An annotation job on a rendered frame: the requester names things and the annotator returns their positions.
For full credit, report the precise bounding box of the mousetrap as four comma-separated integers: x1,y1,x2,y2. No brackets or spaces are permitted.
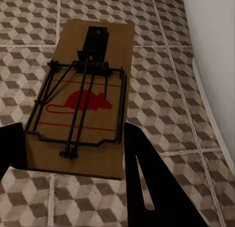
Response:
10,19,135,181

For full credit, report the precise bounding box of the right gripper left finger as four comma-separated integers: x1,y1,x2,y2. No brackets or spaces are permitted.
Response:
0,122,24,181

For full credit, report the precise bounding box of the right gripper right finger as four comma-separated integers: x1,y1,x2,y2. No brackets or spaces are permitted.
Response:
124,122,209,227

